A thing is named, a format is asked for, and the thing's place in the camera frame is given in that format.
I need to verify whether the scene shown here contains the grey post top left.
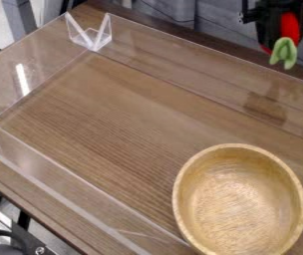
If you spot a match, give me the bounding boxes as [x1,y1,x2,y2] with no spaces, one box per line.
[1,0,37,41]

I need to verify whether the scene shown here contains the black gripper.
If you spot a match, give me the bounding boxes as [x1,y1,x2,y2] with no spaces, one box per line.
[239,0,303,54]

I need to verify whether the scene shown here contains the clear acrylic tray walls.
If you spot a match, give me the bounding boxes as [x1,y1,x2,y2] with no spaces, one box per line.
[0,11,303,255]

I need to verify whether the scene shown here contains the wooden bowl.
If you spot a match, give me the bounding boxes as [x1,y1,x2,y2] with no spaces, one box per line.
[171,143,303,255]

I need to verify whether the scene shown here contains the red plush strawberry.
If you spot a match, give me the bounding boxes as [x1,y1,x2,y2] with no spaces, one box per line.
[268,12,299,70]

